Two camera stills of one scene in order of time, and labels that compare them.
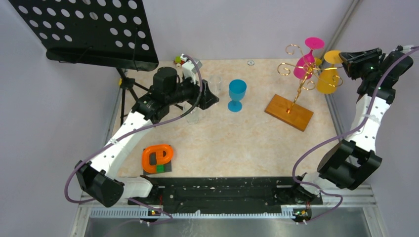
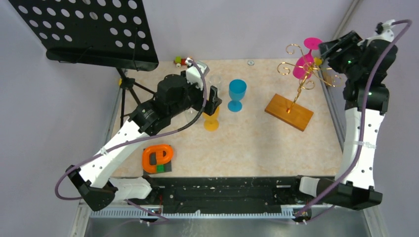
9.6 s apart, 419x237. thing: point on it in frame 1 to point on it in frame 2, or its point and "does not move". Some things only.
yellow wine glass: x=328 y=78 to x=211 y=123
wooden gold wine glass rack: x=283 y=109 does not move
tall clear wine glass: x=215 y=83 does not move
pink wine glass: x=305 y=66 does not move
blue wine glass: x=237 y=90 does not move
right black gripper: x=351 y=60 to x=350 y=41
